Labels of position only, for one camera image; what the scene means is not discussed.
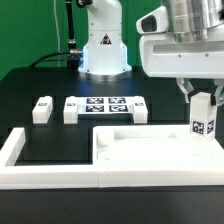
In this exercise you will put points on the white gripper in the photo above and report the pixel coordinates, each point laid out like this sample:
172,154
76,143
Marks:
184,42

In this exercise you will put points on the white desk tabletop tray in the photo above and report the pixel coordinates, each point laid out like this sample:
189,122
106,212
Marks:
154,147

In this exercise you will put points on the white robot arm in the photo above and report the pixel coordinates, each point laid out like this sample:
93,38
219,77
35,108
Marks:
105,55

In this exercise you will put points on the fiducial marker base plate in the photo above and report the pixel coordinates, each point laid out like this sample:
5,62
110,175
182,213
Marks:
105,105

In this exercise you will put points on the black camera stand pole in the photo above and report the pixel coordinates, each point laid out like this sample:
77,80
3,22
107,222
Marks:
71,63

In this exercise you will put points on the white U-shaped boundary frame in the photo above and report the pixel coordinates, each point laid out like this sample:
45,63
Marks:
13,176

